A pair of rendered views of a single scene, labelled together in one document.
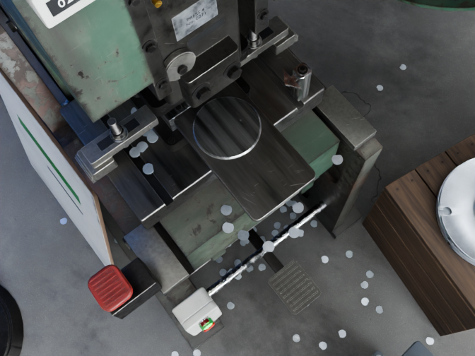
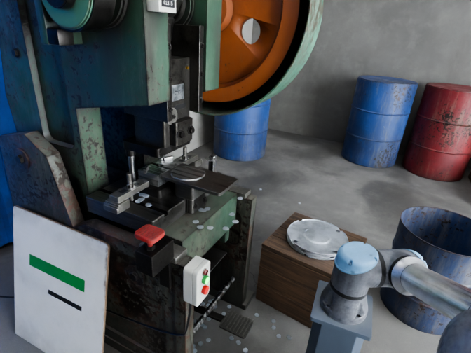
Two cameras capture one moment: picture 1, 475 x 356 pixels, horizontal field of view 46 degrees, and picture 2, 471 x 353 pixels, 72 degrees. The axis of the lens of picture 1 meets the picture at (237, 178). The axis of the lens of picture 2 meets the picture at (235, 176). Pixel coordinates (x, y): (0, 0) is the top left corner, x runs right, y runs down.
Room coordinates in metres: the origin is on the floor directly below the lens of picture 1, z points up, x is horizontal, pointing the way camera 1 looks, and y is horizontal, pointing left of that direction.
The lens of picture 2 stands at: (-0.54, 0.46, 1.27)
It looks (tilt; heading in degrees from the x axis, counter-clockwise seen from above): 25 degrees down; 326
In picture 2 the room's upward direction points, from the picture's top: 4 degrees clockwise
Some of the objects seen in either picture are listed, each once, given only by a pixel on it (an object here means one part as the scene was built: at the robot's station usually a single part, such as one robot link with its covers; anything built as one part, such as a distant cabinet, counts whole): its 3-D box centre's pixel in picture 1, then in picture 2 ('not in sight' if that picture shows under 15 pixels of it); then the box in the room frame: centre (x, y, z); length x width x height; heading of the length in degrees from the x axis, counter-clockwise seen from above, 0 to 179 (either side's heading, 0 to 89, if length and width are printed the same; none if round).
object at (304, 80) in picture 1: (300, 81); (212, 164); (0.52, -0.14, 0.75); 0.03 x 0.03 x 0.10; 31
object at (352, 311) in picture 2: not in sight; (345, 295); (-0.09, -0.32, 0.50); 0.15 x 0.15 x 0.10
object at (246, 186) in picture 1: (244, 159); (198, 192); (0.39, -0.02, 0.72); 0.25 x 0.14 x 0.14; 31
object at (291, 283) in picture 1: (242, 224); (189, 305); (0.42, 0.00, 0.14); 0.59 x 0.10 x 0.05; 31
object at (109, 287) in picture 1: (114, 290); (150, 242); (0.17, 0.24, 0.72); 0.07 x 0.06 x 0.08; 31
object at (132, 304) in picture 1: (136, 292); (155, 268); (0.18, 0.22, 0.62); 0.10 x 0.06 x 0.20; 121
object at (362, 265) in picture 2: not in sight; (355, 267); (-0.10, -0.32, 0.62); 0.13 x 0.12 x 0.14; 62
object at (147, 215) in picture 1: (193, 105); (160, 190); (0.54, 0.07, 0.68); 0.45 x 0.30 x 0.06; 121
